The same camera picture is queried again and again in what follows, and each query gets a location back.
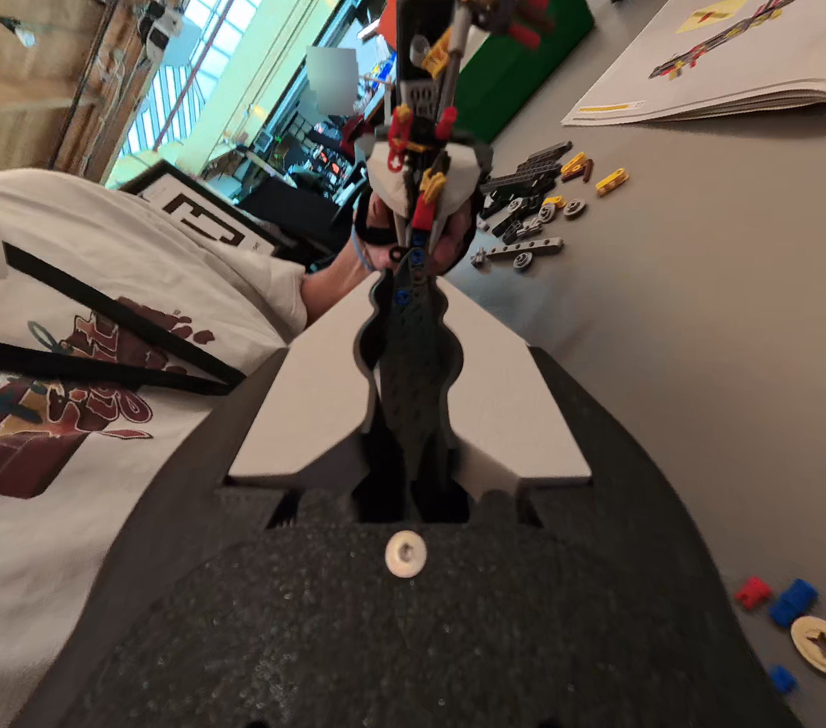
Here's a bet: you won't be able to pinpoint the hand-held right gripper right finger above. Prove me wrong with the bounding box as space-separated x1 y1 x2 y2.
434 276 593 522

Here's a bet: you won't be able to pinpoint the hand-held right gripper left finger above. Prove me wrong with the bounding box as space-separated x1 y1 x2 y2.
228 269 388 522

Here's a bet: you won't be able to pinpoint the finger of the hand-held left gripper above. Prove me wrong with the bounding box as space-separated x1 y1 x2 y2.
434 143 485 239
364 141 415 217

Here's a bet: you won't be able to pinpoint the long grey Technic assembly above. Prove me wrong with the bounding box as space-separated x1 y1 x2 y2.
381 0 557 484

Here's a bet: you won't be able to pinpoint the lego instruction booklet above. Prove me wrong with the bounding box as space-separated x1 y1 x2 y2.
560 0 826 127

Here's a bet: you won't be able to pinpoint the person's left forearm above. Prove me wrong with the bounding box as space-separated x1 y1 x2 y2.
300 254 382 323

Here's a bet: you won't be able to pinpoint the pile of lego beams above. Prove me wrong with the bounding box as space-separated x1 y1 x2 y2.
471 141 630 272

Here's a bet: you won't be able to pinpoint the scattered small lego pieces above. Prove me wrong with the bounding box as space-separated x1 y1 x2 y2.
734 576 826 697

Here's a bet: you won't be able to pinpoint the person's left hand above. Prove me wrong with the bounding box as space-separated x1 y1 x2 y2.
351 186 476 279

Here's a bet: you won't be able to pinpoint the green plastic bin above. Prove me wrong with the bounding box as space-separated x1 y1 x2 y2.
452 0 596 143

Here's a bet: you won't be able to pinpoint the white ceiling security camera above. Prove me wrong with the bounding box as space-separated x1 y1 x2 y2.
137 0 186 61

